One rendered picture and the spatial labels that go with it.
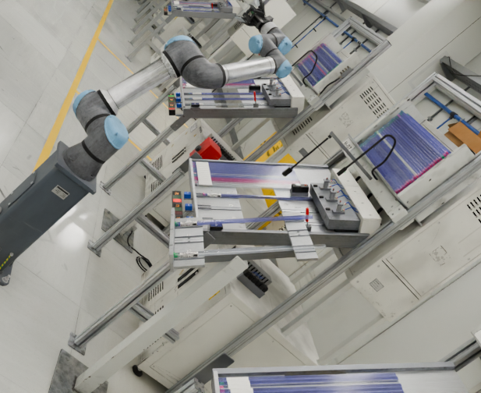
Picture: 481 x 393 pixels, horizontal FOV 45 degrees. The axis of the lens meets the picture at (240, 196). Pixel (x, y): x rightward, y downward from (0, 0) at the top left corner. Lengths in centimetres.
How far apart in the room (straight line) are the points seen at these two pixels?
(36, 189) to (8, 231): 22
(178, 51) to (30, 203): 80
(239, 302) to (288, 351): 37
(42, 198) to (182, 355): 93
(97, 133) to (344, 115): 198
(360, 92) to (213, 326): 187
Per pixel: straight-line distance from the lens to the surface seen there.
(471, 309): 397
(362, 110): 383
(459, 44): 592
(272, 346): 270
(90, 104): 229
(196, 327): 258
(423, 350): 397
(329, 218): 242
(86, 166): 225
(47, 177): 226
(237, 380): 167
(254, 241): 235
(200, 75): 226
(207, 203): 253
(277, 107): 369
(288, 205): 260
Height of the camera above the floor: 144
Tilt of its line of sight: 13 degrees down
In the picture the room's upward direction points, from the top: 50 degrees clockwise
